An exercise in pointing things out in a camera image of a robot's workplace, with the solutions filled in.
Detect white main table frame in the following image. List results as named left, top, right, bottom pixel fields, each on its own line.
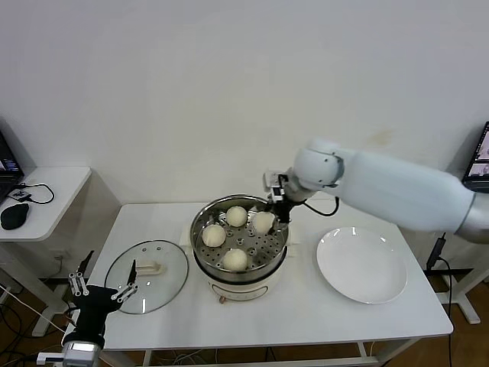
left=91, top=339, right=425, bottom=367

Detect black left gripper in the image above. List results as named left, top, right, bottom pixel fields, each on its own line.
left=67, top=250, right=140, bottom=337

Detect white side table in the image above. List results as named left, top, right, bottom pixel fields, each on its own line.
left=0, top=166, right=95, bottom=338
left=435, top=229, right=483, bottom=326

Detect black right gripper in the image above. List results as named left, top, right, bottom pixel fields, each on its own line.
left=267, top=197, right=295, bottom=236

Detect perforated steel steamer basket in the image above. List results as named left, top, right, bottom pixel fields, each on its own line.
left=190, top=194, right=290, bottom=274

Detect white wall socket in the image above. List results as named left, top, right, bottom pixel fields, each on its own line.
left=51, top=248, right=73, bottom=265

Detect black cable with adapter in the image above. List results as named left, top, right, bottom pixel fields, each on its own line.
left=426, top=231, right=461, bottom=333

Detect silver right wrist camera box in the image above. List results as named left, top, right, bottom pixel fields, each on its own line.
left=262, top=171, right=284, bottom=203

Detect white round plate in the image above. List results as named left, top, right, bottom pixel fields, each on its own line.
left=316, top=226, right=409, bottom=306

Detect glass lid with cream handle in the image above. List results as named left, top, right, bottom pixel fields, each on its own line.
left=105, top=239, right=191, bottom=316

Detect white steamed baozi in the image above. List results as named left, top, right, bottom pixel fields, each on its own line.
left=201, top=224, right=226, bottom=248
left=250, top=211, right=277, bottom=235
left=222, top=248, right=248, bottom=272
left=225, top=205, right=248, bottom=228

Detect black computer mouse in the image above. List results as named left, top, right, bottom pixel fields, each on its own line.
left=1, top=203, right=31, bottom=230

